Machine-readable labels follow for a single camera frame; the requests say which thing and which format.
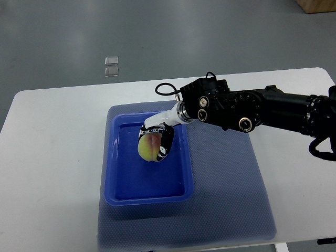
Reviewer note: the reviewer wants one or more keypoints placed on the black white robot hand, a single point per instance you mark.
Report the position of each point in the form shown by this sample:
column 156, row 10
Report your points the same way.
column 164, row 123

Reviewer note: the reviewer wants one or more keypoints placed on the lower metal floor plate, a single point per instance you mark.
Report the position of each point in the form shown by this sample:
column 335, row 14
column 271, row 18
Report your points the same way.
column 111, row 71

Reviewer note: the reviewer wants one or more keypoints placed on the blue plastic tray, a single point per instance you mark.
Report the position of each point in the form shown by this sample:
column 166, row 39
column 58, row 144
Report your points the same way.
column 130, row 180

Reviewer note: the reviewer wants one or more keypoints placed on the metal floor plate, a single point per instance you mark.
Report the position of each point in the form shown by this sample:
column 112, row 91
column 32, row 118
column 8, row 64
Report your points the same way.
column 111, row 60
column 111, row 71

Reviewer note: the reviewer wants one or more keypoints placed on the wooden box corner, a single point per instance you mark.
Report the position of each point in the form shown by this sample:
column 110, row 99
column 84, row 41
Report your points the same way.
column 317, row 6

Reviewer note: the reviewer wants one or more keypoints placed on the upper metal floor plate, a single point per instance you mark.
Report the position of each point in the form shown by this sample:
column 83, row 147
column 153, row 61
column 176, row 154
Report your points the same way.
column 111, row 60

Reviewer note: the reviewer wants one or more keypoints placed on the blue grey mesh mat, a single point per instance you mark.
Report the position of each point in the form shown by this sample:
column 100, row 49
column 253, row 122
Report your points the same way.
column 229, row 204

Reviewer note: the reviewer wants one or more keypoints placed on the green pink peach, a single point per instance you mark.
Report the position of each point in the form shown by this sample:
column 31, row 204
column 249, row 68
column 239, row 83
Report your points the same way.
column 149, row 146

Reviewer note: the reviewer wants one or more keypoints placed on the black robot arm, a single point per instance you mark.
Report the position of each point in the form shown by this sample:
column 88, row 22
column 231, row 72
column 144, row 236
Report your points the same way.
column 211, row 101

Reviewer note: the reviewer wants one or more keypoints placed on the white table leg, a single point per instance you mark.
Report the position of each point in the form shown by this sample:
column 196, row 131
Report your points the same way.
column 281, row 247

